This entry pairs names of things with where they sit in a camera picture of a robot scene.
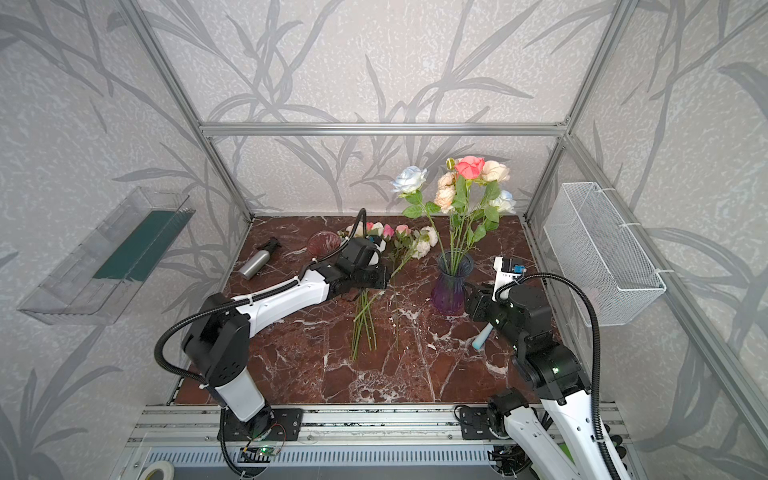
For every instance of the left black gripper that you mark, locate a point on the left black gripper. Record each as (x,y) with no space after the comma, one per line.
(372,278)

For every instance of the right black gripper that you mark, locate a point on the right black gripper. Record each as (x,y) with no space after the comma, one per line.
(480,309)

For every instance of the dark red glass vase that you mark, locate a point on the dark red glass vase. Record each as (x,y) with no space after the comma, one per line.
(323,243)

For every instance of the flower bunch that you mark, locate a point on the flower bunch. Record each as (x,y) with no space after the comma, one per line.
(364,330)
(403,243)

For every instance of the purple blue glass vase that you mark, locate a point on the purple blue glass vase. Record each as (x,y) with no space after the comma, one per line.
(448,293)

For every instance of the pale blue rose stem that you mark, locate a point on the pale blue rose stem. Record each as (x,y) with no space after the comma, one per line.
(408,185)

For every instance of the white rose stem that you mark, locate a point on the white rose stem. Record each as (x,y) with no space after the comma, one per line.
(503,205)

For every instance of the peach rose stem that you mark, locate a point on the peach rose stem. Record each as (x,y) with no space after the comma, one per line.
(446,193)

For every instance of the cream pink rose stem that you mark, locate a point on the cream pink rose stem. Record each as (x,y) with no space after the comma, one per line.
(486,188)

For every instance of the pink red rose stem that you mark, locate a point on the pink red rose stem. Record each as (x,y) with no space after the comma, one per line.
(467,170)

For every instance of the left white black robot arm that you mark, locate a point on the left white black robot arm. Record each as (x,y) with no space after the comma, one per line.
(217,344)

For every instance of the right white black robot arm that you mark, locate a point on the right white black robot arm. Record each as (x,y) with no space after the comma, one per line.
(569,399)

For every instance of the pink object in basket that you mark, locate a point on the pink object in basket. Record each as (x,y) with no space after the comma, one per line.
(595,297)

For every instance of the silver spray bottle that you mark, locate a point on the silver spray bottle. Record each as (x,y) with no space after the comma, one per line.
(259,259)

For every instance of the green circuit board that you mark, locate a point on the green circuit board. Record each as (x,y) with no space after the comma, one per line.
(259,454)

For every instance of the white tape roll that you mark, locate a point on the white tape roll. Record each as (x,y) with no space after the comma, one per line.
(159,470)

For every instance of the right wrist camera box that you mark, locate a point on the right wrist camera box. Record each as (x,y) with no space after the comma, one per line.
(508,271)

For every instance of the light blue handled tool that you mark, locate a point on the light blue handled tool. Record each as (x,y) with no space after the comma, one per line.
(479,341)

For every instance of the white wire mesh basket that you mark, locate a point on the white wire mesh basket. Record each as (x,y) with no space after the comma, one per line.
(595,247)

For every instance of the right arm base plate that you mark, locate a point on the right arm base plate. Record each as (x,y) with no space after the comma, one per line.
(475,424)

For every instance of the aluminium front rail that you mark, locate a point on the aluminium front rail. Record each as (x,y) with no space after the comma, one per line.
(320,425)

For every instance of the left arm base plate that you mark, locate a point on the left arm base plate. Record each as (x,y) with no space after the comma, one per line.
(281,424)

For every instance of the clear plastic wall tray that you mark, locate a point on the clear plastic wall tray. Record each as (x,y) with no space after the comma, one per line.
(96,282)

